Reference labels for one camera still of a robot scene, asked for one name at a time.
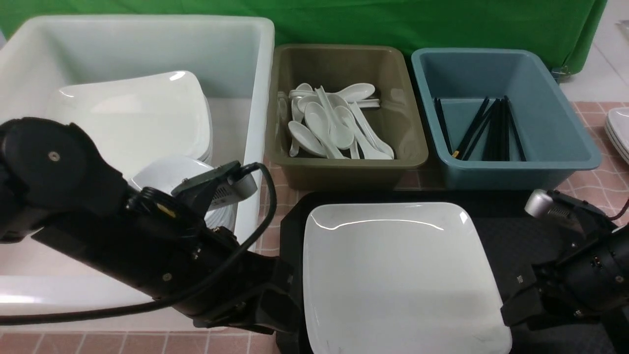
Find black chopsticks in bin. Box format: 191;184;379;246
433;95;527;161

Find large white plastic tub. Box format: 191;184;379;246
0;15;275;315

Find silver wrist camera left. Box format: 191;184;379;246
171;160;259;213

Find pile of white spoons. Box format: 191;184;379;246
277;83;395;160

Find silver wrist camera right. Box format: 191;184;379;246
524;189;615;232

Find olive green plastic bin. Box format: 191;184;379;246
265;44;429;191

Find black serving tray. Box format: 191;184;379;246
279;191;628;354

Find blue plastic bin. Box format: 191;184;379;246
411;48;601;190

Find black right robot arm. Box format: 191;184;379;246
501;225;628;331

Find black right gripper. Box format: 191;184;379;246
500;225;615;326

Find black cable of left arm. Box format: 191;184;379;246
0;162;278;326

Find white plates at right edge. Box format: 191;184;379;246
604;107;629;164

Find stack of white square plates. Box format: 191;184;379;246
44;70;213;179

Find stack of small white bowls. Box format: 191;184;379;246
128;155;236;231

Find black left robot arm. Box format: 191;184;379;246
1;117;302;334

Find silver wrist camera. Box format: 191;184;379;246
524;189;615;232
171;160;259;213

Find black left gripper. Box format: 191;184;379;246
162;219;301;334

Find white square rice plate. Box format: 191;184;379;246
303;202;512;354

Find green backdrop cloth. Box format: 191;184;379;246
0;0;607;74

